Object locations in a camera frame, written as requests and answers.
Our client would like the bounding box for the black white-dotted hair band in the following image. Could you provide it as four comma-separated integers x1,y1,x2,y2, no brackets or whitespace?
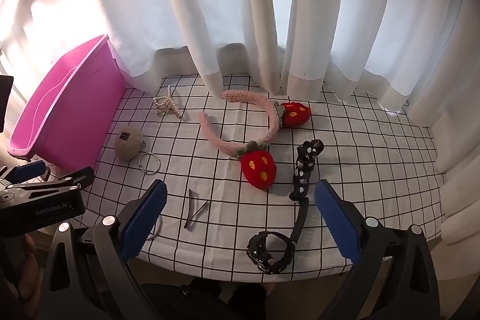
289,139,325,201

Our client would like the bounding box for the white curtain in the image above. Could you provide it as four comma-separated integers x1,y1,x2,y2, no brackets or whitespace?
0,0,480,172

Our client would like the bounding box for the pearl bead necklace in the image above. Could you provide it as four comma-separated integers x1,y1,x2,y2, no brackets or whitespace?
153,85,186,120

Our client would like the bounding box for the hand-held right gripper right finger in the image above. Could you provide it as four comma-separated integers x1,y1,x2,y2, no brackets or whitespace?
314,178,441,320

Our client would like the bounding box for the dark metal hair clip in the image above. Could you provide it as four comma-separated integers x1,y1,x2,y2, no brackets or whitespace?
190,201,210,222
184,189,196,231

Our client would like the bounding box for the silver metal bangle ring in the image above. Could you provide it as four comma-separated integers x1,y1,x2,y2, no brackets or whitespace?
148,217,163,240

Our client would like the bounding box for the black wrist watch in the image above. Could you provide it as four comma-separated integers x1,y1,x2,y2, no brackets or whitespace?
246,197,310,275

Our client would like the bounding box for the pink plastic bin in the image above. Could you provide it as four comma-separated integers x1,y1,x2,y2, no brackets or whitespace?
8,34,126,174

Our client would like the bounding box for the beige fluffy pompom keychain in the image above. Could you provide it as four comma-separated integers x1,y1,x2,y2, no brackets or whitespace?
114,125,148,160

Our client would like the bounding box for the person's left hand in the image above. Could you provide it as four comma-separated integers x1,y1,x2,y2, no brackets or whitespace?
11,234,42,309

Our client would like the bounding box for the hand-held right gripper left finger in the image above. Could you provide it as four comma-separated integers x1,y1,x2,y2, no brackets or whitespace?
39,179,168,320

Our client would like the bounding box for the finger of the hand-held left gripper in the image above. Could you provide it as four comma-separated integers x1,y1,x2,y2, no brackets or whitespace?
0,166,95,204
0,160,51,187

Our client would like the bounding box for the white black-checked tablecloth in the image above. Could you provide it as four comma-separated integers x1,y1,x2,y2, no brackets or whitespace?
77,74,449,281

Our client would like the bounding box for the pink strawberry plush headband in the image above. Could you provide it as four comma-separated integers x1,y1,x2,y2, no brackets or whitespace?
199,89,312,191

